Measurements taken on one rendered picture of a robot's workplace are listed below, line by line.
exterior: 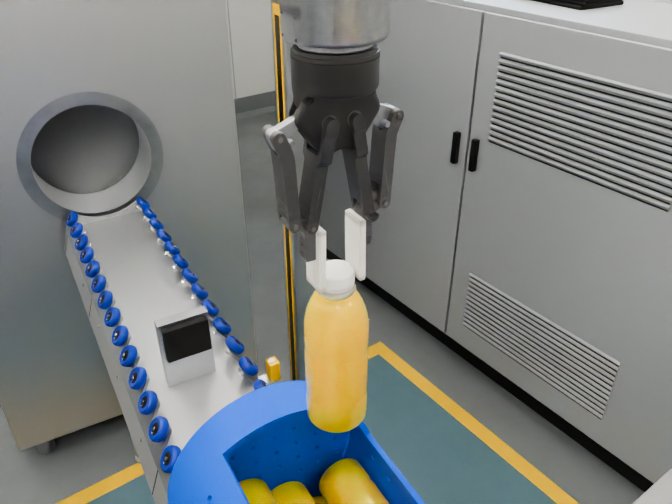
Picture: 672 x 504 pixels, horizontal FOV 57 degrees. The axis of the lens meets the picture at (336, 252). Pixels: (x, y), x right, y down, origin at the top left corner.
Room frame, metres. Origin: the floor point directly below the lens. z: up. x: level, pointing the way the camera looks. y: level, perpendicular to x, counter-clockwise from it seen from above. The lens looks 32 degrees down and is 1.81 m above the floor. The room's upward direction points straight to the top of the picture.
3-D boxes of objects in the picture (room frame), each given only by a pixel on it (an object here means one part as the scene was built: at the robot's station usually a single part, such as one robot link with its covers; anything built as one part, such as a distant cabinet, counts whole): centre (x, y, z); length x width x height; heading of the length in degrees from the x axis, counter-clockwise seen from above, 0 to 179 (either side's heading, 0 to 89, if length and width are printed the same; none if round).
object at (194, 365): (0.94, 0.29, 1.00); 0.10 x 0.04 x 0.15; 119
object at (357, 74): (0.53, 0.00, 1.64); 0.08 x 0.07 x 0.09; 119
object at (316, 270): (0.51, 0.02, 1.49); 0.03 x 0.01 x 0.07; 29
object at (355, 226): (0.53, -0.02, 1.49); 0.03 x 0.01 x 0.07; 29
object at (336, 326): (0.52, 0.00, 1.36); 0.07 x 0.07 x 0.19
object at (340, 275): (0.52, 0.00, 1.46); 0.04 x 0.04 x 0.02
